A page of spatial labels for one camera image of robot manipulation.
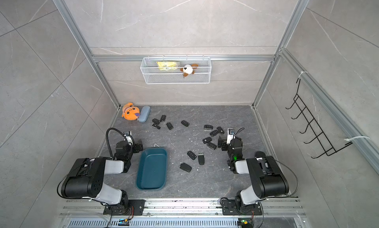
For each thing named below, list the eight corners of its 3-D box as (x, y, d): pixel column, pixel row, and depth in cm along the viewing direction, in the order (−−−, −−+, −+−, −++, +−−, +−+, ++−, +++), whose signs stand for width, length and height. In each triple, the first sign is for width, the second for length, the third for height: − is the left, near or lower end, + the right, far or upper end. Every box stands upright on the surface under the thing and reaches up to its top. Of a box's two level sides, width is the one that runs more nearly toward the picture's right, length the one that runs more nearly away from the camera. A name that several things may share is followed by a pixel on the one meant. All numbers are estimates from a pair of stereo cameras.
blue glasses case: (138, 122, 111) (137, 119, 109) (143, 108, 120) (142, 105, 118) (147, 122, 111) (146, 119, 109) (151, 108, 120) (150, 105, 118)
